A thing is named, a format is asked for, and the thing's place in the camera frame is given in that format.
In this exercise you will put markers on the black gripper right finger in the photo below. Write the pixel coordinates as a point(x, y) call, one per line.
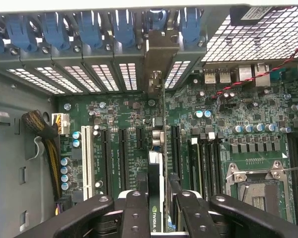
point(198, 218)

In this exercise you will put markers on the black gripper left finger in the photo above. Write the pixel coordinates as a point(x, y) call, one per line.
point(135, 215)

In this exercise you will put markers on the long black expansion slot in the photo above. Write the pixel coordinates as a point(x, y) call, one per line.
point(105, 161)
point(124, 158)
point(176, 151)

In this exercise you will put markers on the CPU socket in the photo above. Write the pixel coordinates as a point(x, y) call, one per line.
point(258, 196)

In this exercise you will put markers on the white expansion slot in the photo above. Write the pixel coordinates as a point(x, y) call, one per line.
point(87, 161)

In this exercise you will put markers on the thin metal locking lever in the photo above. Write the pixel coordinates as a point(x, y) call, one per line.
point(258, 171)

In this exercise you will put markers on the green motherboard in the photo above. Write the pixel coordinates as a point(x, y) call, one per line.
point(129, 109)

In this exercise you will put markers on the white power connector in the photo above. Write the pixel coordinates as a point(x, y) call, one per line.
point(62, 124)

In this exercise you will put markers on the perforated metal slot blank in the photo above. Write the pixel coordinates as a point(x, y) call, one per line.
point(104, 78)
point(176, 74)
point(82, 78)
point(58, 79)
point(127, 77)
point(32, 79)

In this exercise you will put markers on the open black PC case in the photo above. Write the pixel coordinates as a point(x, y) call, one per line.
point(10, 148)

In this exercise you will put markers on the silver rear port block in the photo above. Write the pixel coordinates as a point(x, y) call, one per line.
point(225, 76)
point(210, 76)
point(245, 73)
point(262, 81)

